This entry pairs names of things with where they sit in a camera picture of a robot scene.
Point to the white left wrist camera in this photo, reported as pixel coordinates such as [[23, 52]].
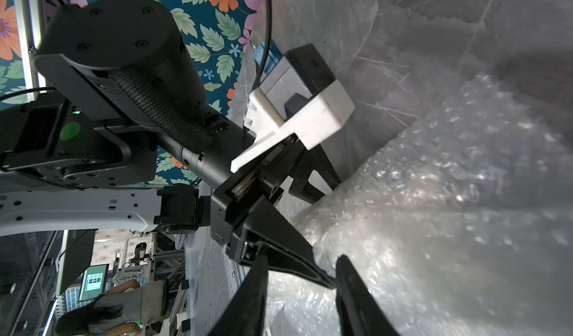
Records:
[[300, 96]]

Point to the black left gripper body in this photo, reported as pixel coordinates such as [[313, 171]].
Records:
[[232, 202]]

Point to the green screen tablet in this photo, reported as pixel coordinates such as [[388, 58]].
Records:
[[93, 282]]

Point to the person behind the cell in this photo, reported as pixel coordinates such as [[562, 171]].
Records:
[[122, 310]]

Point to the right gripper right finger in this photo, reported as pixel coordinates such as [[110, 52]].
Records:
[[357, 309]]

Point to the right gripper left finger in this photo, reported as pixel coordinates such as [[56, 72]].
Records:
[[245, 315]]

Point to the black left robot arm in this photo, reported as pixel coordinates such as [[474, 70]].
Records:
[[125, 137]]

